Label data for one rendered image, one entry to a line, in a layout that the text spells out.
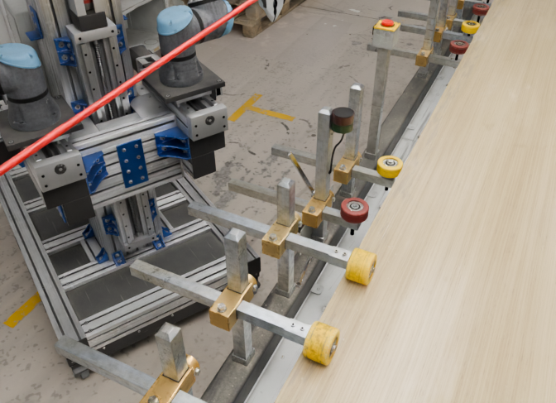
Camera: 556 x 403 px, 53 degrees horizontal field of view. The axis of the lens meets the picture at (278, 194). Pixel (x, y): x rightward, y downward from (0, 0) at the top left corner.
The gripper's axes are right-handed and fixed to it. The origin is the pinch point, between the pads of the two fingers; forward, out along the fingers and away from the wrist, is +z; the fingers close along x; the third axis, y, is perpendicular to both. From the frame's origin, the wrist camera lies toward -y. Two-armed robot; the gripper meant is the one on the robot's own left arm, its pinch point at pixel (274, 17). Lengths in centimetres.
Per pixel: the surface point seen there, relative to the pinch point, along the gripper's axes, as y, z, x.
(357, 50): 189, 132, -200
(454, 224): -63, 42, -18
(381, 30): -5.5, 10.5, -37.7
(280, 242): -49, 35, 30
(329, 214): -37, 46, 5
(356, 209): -44, 42, 1
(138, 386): -67, 36, 75
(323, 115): -31.1, 15.7, 4.5
